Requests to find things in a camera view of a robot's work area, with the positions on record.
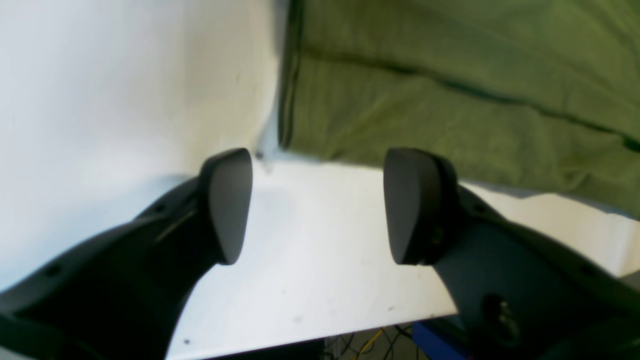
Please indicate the olive green T-shirt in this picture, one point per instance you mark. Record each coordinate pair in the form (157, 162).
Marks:
(528, 95)

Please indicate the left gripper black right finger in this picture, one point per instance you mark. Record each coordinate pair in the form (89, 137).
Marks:
(521, 295)

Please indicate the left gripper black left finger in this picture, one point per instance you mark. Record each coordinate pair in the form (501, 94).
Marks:
(119, 295)

